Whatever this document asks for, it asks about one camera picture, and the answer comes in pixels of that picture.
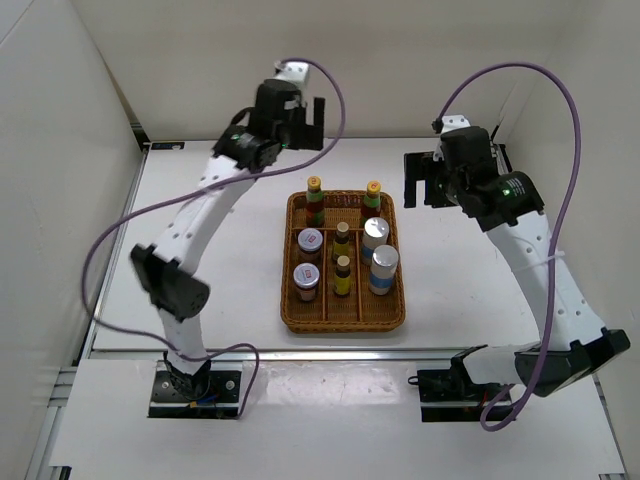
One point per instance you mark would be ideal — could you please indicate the red sauce bottle green label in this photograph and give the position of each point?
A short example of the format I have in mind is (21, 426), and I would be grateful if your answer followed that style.
(315, 209)

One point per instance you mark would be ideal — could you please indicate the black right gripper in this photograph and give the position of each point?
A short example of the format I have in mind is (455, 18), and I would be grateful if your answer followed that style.
(417, 167)

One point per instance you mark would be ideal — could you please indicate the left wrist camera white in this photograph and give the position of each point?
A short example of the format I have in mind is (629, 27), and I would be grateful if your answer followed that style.
(294, 72)

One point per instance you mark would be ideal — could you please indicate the white salt shaker metal lid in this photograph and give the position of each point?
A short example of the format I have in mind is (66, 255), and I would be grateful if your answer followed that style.
(375, 233)

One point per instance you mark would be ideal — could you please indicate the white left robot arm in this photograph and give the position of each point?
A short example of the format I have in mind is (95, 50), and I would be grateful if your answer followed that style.
(166, 268)

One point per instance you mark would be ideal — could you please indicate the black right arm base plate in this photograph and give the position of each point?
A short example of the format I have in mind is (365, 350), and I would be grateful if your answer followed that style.
(441, 401)

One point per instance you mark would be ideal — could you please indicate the white shaker blue label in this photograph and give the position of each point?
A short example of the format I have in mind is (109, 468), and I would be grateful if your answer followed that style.
(384, 263)

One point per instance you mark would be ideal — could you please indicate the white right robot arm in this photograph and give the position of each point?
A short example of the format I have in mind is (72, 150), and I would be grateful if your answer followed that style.
(574, 341)

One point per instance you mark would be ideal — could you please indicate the red sauce bottle yellow cap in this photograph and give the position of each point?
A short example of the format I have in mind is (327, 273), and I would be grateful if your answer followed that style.
(371, 202)

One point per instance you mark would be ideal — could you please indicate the spice jar red label lid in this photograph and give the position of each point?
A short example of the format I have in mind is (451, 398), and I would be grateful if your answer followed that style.
(310, 244)

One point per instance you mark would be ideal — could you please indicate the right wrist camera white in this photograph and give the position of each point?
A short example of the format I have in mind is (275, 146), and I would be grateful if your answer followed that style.
(449, 123)

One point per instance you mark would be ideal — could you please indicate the spice jar silver lid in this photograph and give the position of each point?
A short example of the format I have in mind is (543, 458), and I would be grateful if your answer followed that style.
(306, 277)

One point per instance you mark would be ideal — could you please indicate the brown wicker basket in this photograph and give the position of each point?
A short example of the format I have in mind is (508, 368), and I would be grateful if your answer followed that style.
(360, 311)

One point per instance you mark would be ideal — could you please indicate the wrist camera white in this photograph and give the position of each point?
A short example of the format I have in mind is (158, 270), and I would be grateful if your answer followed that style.
(294, 72)
(449, 123)

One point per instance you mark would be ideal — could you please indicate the small yellow bottle wooden cap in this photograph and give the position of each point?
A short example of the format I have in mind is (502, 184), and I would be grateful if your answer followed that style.
(342, 276)

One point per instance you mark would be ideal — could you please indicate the aluminium table edge rail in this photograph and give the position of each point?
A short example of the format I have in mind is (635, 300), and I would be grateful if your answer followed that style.
(346, 355)

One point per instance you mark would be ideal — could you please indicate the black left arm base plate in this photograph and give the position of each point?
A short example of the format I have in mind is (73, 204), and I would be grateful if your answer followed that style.
(216, 394)

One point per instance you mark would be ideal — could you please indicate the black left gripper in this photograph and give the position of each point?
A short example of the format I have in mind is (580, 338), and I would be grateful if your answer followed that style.
(306, 136)

